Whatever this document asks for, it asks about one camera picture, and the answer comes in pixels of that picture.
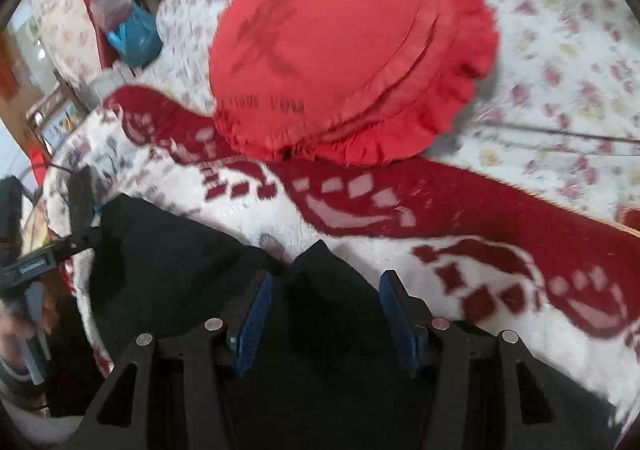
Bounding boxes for red cloth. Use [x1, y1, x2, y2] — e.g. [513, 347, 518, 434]
[75, 0, 118, 72]

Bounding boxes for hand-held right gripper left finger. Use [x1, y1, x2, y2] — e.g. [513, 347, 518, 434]
[65, 270, 274, 450]

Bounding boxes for black pants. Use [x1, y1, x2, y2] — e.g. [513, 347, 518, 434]
[91, 194, 618, 450]

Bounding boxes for red and white patterned blanket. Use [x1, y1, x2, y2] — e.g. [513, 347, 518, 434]
[42, 85, 640, 433]

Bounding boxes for person's left hand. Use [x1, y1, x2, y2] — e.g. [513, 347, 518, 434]
[0, 297, 63, 356]

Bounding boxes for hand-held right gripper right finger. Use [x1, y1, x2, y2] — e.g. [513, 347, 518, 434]
[378, 269, 587, 450]

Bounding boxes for thin dark cable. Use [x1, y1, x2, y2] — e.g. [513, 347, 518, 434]
[472, 121, 640, 145]

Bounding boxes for round red frilled cushion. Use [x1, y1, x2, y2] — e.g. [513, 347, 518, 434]
[206, 0, 502, 167]

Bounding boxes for white floral bedsheet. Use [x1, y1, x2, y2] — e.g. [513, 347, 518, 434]
[30, 0, 640, 231]

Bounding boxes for clear plastic bag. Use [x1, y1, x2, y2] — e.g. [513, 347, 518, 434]
[90, 0, 136, 31]

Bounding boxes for blue plastic bag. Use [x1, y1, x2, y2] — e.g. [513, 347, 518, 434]
[104, 5, 165, 69]

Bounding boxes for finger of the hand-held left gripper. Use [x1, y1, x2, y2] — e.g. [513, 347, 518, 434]
[66, 164, 103, 256]

